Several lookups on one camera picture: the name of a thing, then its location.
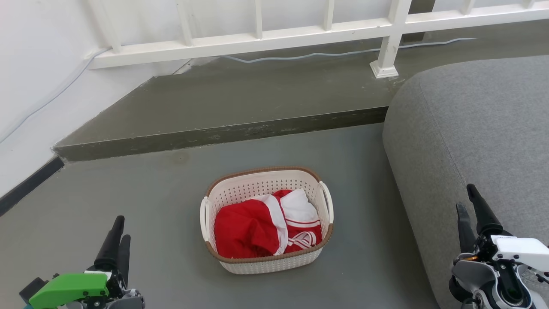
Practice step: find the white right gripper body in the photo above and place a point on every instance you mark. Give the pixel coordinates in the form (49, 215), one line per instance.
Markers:
(523, 251)

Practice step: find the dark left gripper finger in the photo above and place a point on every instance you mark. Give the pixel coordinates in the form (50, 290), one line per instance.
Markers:
(110, 249)
(124, 257)

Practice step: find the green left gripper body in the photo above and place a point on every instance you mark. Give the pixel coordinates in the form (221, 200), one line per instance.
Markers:
(68, 287)

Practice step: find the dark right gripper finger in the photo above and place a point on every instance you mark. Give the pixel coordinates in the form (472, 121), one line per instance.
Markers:
(484, 214)
(466, 234)

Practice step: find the white perforated plastic laundry basket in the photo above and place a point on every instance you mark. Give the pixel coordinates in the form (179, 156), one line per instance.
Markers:
(266, 266)

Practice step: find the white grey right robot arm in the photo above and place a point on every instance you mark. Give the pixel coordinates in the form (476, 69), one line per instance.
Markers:
(472, 274)

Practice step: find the grey fabric sofa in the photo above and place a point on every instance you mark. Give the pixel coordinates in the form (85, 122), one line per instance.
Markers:
(472, 128)

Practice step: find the red shorts with white stripe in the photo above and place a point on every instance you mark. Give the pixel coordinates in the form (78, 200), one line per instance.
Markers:
(240, 227)

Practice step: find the white garment with red trim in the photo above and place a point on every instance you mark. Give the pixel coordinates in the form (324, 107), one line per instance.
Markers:
(300, 210)

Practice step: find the white wooden railing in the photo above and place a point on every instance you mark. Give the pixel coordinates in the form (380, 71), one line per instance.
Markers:
(257, 40)

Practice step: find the black wall baseboard strip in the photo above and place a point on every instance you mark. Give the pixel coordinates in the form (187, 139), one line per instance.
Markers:
(30, 184)

